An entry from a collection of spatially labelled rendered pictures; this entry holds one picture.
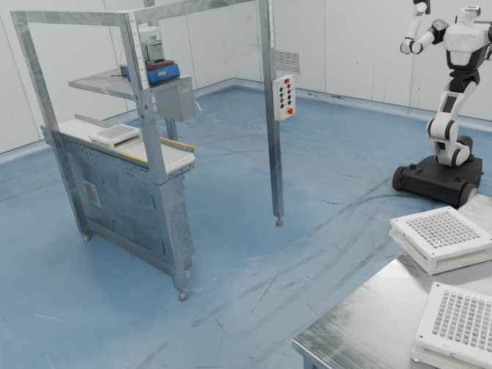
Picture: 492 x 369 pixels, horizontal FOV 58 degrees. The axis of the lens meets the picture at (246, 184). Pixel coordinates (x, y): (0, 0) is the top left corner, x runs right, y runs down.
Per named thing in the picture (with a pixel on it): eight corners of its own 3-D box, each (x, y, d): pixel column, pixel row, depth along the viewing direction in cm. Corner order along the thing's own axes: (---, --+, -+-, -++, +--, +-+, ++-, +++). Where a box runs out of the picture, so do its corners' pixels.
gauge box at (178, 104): (197, 116, 246) (192, 81, 237) (183, 122, 239) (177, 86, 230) (171, 110, 259) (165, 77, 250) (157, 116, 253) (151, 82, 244)
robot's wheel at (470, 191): (468, 202, 336) (472, 179, 326) (475, 204, 332) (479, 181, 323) (457, 214, 324) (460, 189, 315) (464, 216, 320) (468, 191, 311)
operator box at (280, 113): (296, 113, 297) (294, 75, 285) (280, 121, 286) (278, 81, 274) (288, 112, 301) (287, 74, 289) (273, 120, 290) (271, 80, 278)
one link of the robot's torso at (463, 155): (444, 154, 365) (445, 139, 359) (468, 159, 351) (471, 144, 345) (432, 162, 352) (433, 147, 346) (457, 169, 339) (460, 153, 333)
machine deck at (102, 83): (192, 83, 237) (191, 75, 235) (135, 102, 213) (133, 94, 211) (124, 72, 275) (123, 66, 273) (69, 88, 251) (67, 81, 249)
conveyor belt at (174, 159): (195, 162, 256) (194, 154, 253) (162, 179, 240) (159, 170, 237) (75, 124, 338) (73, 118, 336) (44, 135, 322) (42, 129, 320)
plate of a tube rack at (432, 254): (498, 246, 144) (499, 241, 143) (431, 263, 139) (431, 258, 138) (449, 209, 165) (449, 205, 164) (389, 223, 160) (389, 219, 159)
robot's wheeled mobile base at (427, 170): (432, 162, 395) (436, 127, 380) (494, 178, 361) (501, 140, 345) (396, 189, 357) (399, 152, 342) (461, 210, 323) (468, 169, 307)
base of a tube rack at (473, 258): (496, 258, 146) (496, 252, 145) (429, 275, 141) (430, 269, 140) (447, 221, 167) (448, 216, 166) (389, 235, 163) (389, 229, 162)
